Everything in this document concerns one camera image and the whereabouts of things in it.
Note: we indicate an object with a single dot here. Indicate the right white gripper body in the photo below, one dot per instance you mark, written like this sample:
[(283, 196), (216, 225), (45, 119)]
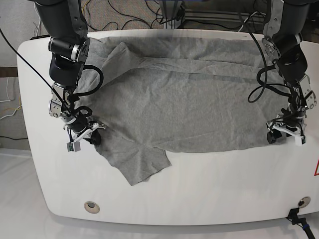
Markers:
[(85, 133)]

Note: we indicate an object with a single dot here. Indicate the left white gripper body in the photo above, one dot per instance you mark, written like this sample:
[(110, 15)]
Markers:
[(289, 127)]

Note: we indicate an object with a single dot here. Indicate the grey t-shirt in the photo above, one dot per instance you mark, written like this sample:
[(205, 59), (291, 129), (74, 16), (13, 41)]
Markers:
[(176, 94)]

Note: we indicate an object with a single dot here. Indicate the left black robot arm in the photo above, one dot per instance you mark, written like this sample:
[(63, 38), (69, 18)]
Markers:
[(283, 24)]

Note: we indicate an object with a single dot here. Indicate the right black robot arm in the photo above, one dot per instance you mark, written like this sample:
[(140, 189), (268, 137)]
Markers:
[(69, 45)]

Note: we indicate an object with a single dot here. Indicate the beige table grommet left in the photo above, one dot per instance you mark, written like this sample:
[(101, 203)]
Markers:
[(91, 207)]

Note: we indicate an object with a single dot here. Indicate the silver table grommet right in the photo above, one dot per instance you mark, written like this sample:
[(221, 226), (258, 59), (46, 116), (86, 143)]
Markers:
[(303, 202)]

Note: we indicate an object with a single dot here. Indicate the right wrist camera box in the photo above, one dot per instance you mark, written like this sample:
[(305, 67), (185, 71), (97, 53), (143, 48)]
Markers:
[(73, 146)]

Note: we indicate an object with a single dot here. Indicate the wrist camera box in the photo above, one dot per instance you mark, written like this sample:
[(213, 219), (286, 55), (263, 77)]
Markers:
[(73, 146), (300, 140)]

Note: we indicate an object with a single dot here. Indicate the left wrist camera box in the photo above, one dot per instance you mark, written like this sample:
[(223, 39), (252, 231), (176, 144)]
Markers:
[(300, 140)]

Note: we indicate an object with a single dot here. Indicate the black clamp with cable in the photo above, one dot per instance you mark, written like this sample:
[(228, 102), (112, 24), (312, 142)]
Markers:
[(302, 222)]

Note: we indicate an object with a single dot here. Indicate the aluminium frame rail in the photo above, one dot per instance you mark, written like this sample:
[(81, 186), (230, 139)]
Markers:
[(212, 15)]

